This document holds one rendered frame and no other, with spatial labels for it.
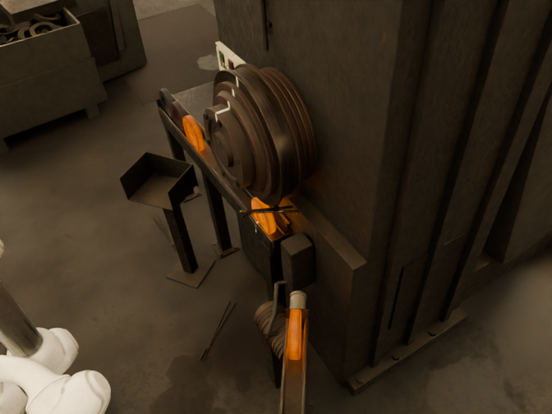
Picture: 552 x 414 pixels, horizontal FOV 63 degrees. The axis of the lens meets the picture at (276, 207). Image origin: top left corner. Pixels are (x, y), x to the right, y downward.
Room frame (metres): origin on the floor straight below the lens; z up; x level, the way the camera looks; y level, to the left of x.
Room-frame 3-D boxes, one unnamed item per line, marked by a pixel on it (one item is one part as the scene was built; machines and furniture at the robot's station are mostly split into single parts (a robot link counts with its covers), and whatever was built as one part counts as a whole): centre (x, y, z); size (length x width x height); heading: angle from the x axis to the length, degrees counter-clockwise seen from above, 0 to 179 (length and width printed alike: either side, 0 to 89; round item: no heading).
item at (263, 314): (0.88, 0.02, 0.27); 0.22 x 0.13 x 0.53; 27
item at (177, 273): (1.59, 0.52, 0.36); 0.26 x 0.20 x 0.72; 62
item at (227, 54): (1.59, 0.11, 1.15); 0.26 x 0.02 x 0.18; 27
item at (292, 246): (1.03, -0.07, 0.68); 0.11 x 0.08 x 0.24; 117
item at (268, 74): (1.27, -0.02, 1.12); 0.47 x 0.10 x 0.47; 27
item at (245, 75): (1.24, 0.05, 1.11); 0.47 x 0.06 x 0.47; 27
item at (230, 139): (1.19, 0.14, 1.11); 0.28 x 0.06 x 0.28; 27
